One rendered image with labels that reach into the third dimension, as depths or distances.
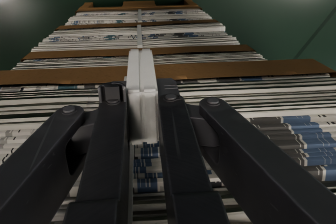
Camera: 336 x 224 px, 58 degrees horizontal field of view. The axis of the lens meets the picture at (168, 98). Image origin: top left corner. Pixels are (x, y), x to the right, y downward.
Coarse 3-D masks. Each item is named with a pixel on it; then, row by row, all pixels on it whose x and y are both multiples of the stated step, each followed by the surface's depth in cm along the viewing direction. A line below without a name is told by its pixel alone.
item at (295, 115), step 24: (192, 96) 23; (216, 96) 23; (240, 96) 23; (264, 96) 23; (288, 96) 23; (312, 96) 23; (264, 120) 20; (288, 120) 20; (312, 120) 21; (288, 144) 18; (312, 144) 18; (312, 168) 16; (240, 216) 13
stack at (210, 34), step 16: (80, 16) 81; (96, 16) 80; (112, 16) 80; (128, 16) 81; (144, 16) 81; (160, 16) 81; (176, 16) 81; (192, 16) 81; (208, 16) 81; (64, 32) 65; (80, 32) 64; (96, 32) 63; (112, 32) 64; (128, 32) 64; (144, 32) 64; (160, 32) 64; (176, 32) 64; (192, 32) 64; (208, 32) 64; (224, 32) 64; (32, 48) 53; (48, 48) 53; (64, 48) 53; (80, 48) 53; (96, 48) 53; (112, 48) 53; (32, 64) 45; (48, 64) 45; (64, 64) 45; (80, 64) 44; (96, 64) 44; (112, 64) 45
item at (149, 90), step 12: (144, 60) 18; (144, 72) 16; (144, 84) 15; (156, 84) 15; (144, 96) 14; (156, 96) 14; (144, 108) 14; (156, 108) 15; (144, 120) 15; (156, 120) 15; (144, 132) 15; (156, 132) 15
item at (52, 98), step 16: (0, 96) 23; (16, 96) 23; (32, 96) 23; (48, 96) 23; (64, 96) 23; (80, 96) 23; (0, 112) 21; (16, 112) 21; (32, 112) 21; (48, 112) 21; (0, 128) 19; (16, 128) 19; (32, 128) 19; (0, 144) 18; (16, 144) 18; (0, 160) 16
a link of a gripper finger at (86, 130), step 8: (88, 112) 14; (96, 112) 14; (88, 120) 13; (80, 128) 13; (88, 128) 13; (128, 128) 14; (72, 136) 13; (80, 136) 13; (88, 136) 13; (128, 136) 14; (72, 144) 13; (80, 144) 13; (88, 144) 13; (72, 152) 13; (80, 152) 13
